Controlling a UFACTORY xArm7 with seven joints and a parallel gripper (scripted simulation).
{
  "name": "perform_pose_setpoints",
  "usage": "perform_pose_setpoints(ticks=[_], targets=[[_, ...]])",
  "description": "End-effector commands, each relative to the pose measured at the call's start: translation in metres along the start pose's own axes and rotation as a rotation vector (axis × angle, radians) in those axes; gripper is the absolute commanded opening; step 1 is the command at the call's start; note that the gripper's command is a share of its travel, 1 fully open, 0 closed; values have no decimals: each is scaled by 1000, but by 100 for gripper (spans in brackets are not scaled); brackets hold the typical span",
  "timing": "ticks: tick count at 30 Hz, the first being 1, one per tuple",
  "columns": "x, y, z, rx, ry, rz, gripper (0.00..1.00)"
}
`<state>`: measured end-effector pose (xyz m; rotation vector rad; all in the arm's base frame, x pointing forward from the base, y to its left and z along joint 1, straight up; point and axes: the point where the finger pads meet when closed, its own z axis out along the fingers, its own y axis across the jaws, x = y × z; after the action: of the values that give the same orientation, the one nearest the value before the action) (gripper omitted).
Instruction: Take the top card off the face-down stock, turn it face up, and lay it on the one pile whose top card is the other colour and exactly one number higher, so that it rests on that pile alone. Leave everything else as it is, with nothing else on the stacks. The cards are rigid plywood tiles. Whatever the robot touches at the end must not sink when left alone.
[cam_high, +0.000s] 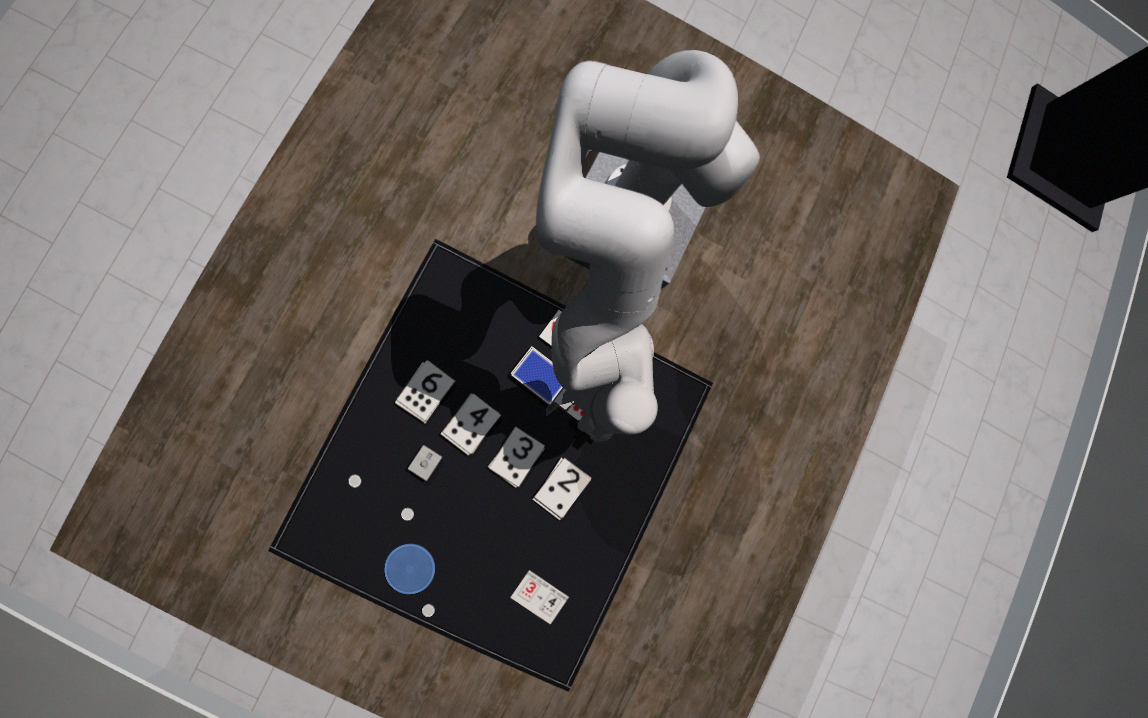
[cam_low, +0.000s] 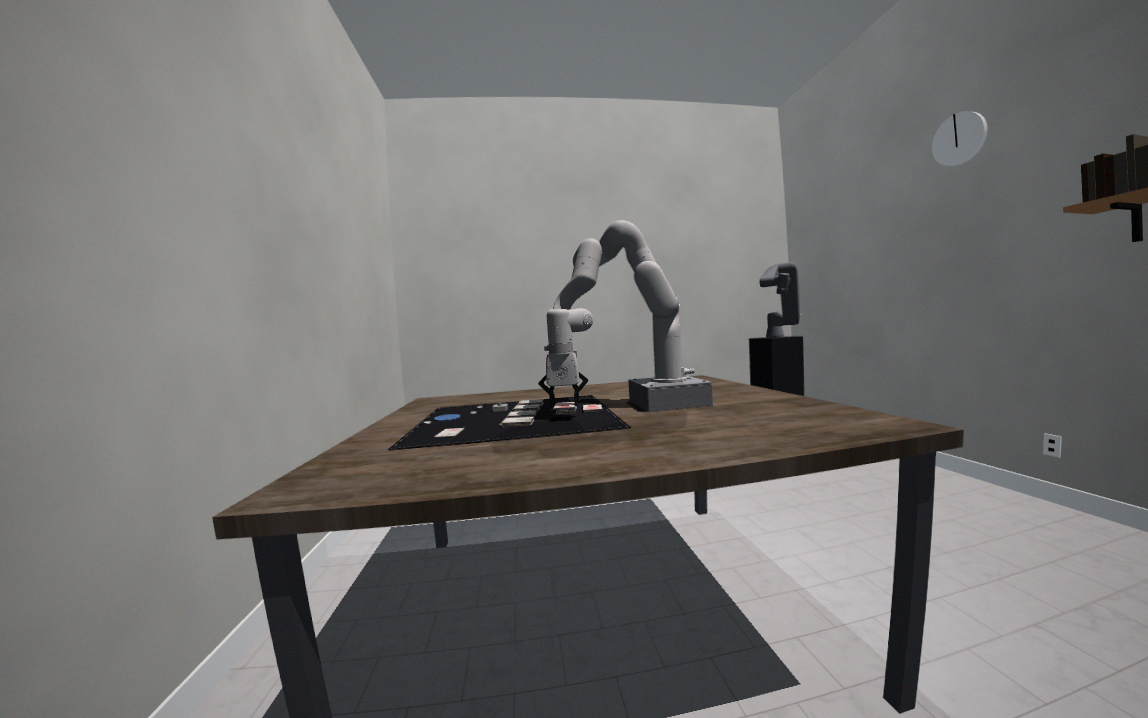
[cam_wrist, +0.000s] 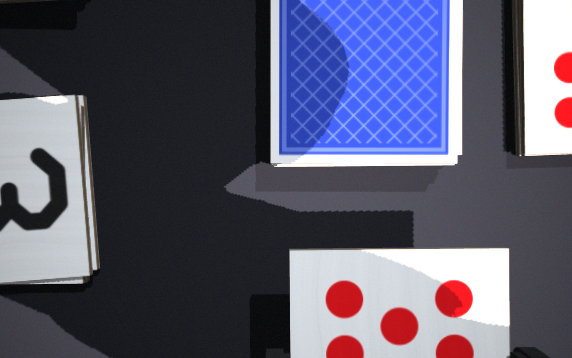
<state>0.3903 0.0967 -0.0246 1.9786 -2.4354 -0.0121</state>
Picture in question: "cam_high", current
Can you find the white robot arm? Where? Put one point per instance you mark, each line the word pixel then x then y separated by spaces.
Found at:
pixel 621 228

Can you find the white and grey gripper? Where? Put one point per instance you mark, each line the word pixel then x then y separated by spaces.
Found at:
pixel 585 424

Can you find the blue round disc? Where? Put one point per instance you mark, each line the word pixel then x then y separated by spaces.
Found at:
pixel 409 568

